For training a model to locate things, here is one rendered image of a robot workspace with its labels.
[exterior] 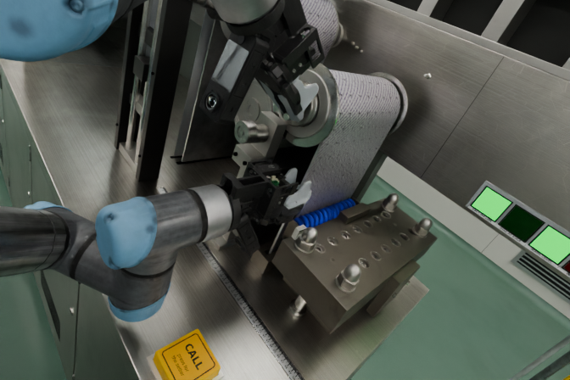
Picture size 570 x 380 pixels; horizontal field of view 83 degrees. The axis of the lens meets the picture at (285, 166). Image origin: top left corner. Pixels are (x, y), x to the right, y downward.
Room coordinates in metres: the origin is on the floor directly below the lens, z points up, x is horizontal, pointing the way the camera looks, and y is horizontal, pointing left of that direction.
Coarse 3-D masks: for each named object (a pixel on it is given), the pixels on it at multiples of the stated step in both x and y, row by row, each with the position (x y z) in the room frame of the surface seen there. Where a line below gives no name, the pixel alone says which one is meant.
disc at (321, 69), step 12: (324, 72) 0.53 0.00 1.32; (336, 84) 0.51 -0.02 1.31; (336, 96) 0.51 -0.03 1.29; (276, 108) 0.57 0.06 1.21; (336, 108) 0.50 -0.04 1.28; (336, 120) 0.50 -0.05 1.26; (288, 132) 0.54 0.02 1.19; (324, 132) 0.50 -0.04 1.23; (300, 144) 0.52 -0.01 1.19; (312, 144) 0.51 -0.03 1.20
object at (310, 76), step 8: (304, 72) 0.55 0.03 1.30; (312, 72) 0.54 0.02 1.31; (304, 80) 0.54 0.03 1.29; (312, 80) 0.53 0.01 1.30; (320, 80) 0.53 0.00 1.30; (320, 88) 0.52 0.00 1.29; (320, 96) 0.52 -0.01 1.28; (328, 96) 0.51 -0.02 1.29; (320, 104) 0.51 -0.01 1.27; (328, 104) 0.51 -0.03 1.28; (280, 112) 0.56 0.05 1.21; (320, 112) 0.51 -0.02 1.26; (328, 112) 0.51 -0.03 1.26; (320, 120) 0.51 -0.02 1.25; (288, 128) 0.54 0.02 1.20; (296, 128) 0.53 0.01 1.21; (304, 128) 0.52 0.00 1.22; (312, 128) 0.51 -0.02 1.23; (320, 128) 0.50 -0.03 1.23; (296, 136) 0.53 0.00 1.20; (304, 136) 0.52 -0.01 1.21
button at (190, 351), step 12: (192, 336) 0.29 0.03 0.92; (168, 348) 0.26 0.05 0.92; (180, 348) 0.27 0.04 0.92; (192, 348) 0.28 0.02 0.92; (204, 348) 0.28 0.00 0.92; (156, 360) 0.25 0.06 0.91; (168, 360) 0.25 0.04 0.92; (180, 360) 0.25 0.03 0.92; (192, 360) 0.26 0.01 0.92; (204, 360) 0.27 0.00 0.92; (216, 360) 0.27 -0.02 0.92; (168, 372) 0.23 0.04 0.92; (180, 372) 0.24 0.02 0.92; (192, 372) 0.25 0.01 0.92; (204, 372) 0.25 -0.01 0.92; (216, 372) 0.26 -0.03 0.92
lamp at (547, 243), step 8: (544, 232) 0.57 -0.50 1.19; (552, 232) 0.56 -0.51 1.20; (536, 240) 0.57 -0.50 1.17; (544, 240) 0.56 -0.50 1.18; (552, 240) 0.56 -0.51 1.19; (560, 240) 0.55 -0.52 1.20; (568, 240) 0.55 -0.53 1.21; (536, 248) 0.56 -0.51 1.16; (544, 248) 0.56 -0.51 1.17; (552, 248) 0.55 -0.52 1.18; (560, 248) 0.55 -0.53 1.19; (568, 248) 0.54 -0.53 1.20; (552, 256) 0.55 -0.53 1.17; (560, 256) 0.54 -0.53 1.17
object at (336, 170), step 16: (320, 144) 0.51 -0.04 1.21; (336, 144) 0.55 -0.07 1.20; (352, 144) 0.60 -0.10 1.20; (368, 144) 0.65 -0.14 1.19; (320, 160) 0.53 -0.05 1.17; (336, 160) 0.57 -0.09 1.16; (352, 160) 0.62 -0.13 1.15; (368, 160) 0.69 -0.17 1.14; (304, 176) 0.51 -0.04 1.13; (320, 176) 0.55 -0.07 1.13; (336, 176) 0.60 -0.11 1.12; (352, 176) 0.66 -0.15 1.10; (320, 192) 0.57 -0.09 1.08; (336, 192) 0.63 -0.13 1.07; (352, 192) 0.69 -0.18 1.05; (304, 208) 0.55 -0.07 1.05; (320, 208) 0.60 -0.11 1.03
